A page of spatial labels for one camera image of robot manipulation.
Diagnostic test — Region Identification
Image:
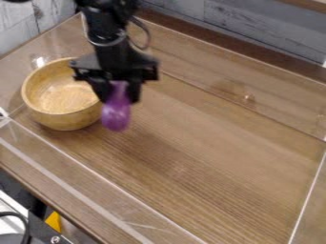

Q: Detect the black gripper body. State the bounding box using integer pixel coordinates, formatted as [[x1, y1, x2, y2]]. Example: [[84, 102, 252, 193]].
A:
[[68, 39, 159, 83]]

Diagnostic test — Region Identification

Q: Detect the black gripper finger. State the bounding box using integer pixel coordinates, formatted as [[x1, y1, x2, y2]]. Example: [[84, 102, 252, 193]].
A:
[[127, 80, 141, 104], [88, 78, 112, 103]]

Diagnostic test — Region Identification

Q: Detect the purple toy eggplant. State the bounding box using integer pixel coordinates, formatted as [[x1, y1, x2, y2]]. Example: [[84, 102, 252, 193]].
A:
[[100, 81, 131, 132]]

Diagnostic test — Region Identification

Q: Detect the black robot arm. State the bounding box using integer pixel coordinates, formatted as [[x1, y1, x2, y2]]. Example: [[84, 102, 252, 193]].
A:
[[68, 0, 159, 103]]

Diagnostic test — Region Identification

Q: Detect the brown wooden bowl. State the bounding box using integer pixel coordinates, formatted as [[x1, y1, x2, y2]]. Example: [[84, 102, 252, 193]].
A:
[[20, 57, 101, 131]]

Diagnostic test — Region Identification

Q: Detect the yellow black device bottom left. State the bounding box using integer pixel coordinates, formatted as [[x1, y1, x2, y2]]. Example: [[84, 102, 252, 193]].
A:
[[26, 212, 73, 244]]

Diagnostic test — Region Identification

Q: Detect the clear acrylic tray wall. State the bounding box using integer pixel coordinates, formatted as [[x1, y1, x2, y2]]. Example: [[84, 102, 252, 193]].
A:
[[0, 108, 206, 244]]

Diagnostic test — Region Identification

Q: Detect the black cable bottom left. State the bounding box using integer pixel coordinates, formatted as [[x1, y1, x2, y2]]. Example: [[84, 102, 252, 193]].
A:
[[0, 211, 30, 244]]

